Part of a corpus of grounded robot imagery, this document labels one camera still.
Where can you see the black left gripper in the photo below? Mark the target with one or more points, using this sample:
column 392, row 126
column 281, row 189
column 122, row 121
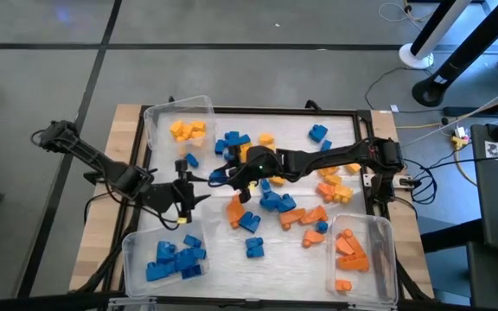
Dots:
column 164, row 198

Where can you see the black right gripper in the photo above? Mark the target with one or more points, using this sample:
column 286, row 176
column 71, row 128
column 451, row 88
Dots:
column 275, row 166

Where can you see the blue plastic building block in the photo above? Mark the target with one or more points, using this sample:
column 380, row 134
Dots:
column 265, row 188
column 184, row 259
column 250, row 220
column 323, row 227
column 191, row 272
column 232, row 138
column 255, row 253
column 269, row 203
column 325, row 145
column 192, row 241
column 200, row 253
column 244, row 140
column 156, row 272
column 218, row 177
column 286, row 204
column 318, row 133
column 192, row 160
column 170, row 268
column 166, row 250
column 221, row 147
column 254, row 242

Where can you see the orange plastic building block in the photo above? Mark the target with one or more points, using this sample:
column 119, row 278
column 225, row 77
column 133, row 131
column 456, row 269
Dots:
column 343, row 285
column 292, row 217
column 235, row 211
column 353, row 263
column 358, row 248
column 326, row 190
column 344, row 246
column 314, row 214
column 314, row 237

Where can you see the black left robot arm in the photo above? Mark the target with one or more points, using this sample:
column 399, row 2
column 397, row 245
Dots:
column 102, row 162

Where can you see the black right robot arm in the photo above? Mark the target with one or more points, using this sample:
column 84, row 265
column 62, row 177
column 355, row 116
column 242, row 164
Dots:
column 340, row 155

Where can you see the clear plastic bin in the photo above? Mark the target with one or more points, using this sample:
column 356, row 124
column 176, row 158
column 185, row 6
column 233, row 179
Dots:
column 154, row 138
column 378, row 259
column 134, row 242

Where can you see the black pole stand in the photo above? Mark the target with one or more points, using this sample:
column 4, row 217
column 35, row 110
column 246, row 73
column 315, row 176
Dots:
column 430, row 93

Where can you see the white pole stand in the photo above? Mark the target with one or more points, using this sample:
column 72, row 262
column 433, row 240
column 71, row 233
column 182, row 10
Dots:
column 415, row 56

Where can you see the yellow power plug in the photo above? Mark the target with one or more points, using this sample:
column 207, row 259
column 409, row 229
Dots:
column 458, row 140

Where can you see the black frame bracket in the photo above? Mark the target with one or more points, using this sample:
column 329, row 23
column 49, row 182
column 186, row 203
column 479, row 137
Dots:
column 313, row 105

